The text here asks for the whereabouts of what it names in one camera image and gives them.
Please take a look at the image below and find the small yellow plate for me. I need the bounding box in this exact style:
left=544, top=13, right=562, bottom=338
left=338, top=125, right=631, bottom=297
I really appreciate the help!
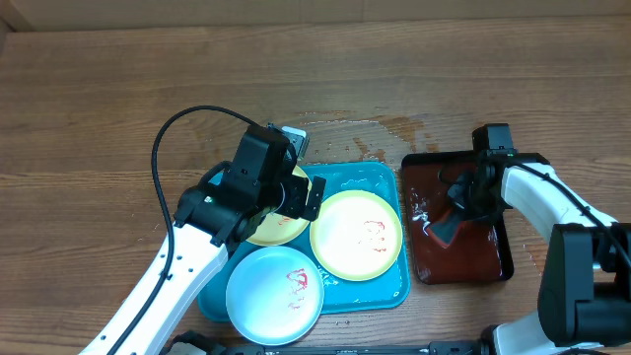
left=245, top=165, right=314, bottom=248

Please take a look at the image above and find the large yellow plate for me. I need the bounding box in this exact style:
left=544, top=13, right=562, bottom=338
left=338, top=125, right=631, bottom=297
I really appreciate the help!
left=310, top=190, right=403, bottom=282

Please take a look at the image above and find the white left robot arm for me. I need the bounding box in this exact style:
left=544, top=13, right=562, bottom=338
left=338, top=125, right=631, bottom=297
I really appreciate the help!
left=84, top=124, right=325, bottom=354

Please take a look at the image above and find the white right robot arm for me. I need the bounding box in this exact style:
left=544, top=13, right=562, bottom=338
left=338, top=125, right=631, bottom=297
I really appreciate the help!
left=448, top=149, right=630, bottom=354

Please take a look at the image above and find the dark red water tray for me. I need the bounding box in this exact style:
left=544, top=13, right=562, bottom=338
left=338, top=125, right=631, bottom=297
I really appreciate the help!
left=400, top=151, right=514, bottom=285

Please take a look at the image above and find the light blue plate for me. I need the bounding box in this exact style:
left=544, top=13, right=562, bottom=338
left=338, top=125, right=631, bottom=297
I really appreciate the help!
left=226, top=247, right=324, bottom=346

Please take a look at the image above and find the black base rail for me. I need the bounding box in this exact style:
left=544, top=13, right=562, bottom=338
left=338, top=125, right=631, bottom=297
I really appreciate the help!
left=159, top=331, right=491, bottom=355

